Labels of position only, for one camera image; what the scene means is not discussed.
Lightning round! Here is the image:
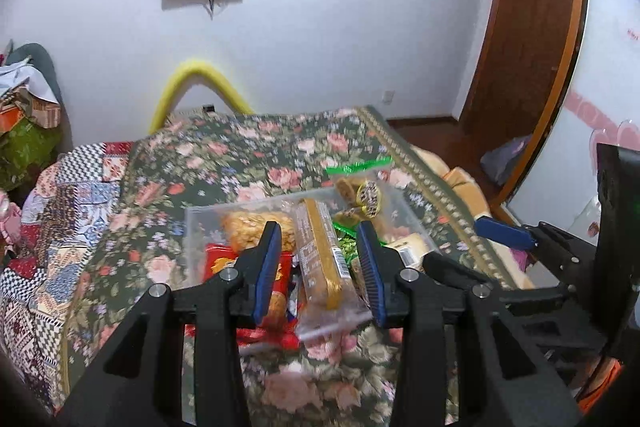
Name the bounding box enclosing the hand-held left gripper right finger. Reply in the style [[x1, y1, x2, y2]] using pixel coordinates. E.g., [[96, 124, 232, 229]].
[[355, 221, 583, 427]]

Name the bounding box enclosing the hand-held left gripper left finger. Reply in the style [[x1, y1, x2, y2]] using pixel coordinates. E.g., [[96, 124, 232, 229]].
[[55, 221, 284, 427]]

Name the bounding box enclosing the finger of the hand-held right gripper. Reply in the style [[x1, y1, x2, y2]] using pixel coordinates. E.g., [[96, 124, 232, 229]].
[[474, 216, 598, 279], [424, 252, 572, 309]]

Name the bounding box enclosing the clear bag of fried snacks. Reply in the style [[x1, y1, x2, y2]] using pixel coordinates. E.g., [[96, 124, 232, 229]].
[[221, 211, 297, 254]]

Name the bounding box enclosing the long golden snack packet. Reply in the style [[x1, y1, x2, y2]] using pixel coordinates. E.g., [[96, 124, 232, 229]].
[[292, 198, 373, 342]]

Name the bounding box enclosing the clear plastic container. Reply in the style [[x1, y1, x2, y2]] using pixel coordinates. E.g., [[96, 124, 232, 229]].
[[184, 184, 442, 308]]

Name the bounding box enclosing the green foil wrapper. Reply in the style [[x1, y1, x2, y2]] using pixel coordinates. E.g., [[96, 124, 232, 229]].
[[334, 222, 364, 259]]

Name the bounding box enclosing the white and yellow snack packet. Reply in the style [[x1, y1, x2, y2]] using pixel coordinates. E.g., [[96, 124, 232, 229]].
[[382, 232, 432, 269]]

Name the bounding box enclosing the red snack packet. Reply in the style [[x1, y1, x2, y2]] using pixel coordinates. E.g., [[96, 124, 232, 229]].
[[202, 243, 301, 350]]

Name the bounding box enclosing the beige plush blanket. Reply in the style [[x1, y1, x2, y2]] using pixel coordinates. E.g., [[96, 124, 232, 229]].
[[410, 147, 536, 289]]

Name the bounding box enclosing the green-edged clear snack packet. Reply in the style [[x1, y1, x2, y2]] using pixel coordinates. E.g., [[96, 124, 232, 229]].
[[325, 158, 396, 233]]

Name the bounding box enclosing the grey-purple bag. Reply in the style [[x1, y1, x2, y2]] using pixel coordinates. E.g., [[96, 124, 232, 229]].
[[481, 134, 534, 186]]

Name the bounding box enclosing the floral blanket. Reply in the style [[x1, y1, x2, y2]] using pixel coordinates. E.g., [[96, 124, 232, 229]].
[[60, 106, 526, 427]]

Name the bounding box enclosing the orange garment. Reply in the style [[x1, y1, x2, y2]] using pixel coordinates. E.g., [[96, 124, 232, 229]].
[[577, 354, 624, 414]]

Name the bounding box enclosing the white cabinet door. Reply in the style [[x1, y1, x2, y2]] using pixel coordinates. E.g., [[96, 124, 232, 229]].
[[507, 0, 640, 248]]

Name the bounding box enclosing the wooden door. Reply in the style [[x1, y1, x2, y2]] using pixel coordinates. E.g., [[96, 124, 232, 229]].
[[457, 0, 592, 208]]

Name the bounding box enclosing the yellow foam tube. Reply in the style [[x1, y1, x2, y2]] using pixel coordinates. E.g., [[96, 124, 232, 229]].
[[149, 59, 256, 135]]

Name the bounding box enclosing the patchwork quilt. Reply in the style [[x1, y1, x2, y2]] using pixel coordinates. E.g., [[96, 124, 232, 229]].
[[0, 139, 138, 414]]

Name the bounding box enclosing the pink toy figure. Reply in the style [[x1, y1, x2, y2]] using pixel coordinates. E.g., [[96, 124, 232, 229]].
[[0, 191, 24, 254]]

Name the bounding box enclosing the pile of folded cloths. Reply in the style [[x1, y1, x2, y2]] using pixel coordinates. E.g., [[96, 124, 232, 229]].
[[0, 52, 63, 192]]

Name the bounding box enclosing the grey chair back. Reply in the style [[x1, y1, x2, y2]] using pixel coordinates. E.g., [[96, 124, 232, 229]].
[[7, 43, 64, 110]]

